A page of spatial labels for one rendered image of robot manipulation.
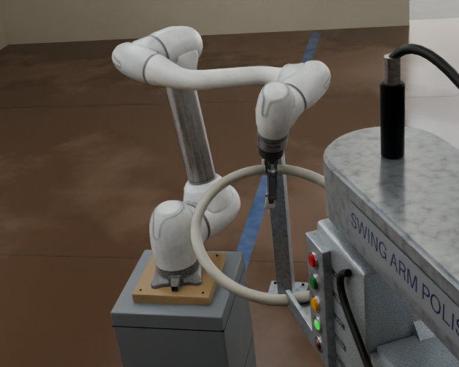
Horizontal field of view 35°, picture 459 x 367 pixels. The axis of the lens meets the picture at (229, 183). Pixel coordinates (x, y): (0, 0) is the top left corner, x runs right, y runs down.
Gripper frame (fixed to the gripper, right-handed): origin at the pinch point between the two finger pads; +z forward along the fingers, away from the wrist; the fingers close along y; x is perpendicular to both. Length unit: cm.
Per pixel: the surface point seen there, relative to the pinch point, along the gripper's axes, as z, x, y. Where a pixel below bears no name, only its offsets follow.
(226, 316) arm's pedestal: 46, -13, 18
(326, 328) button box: -48, 1, 76
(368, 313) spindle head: -64, 5, 83
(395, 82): -95, 9, 59
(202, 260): -10.6, -21.5, 33.4
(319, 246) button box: -63, -1, 68
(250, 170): -10.5, -6.1, 1.6
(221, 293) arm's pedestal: 44.4, -14.6, 9.5
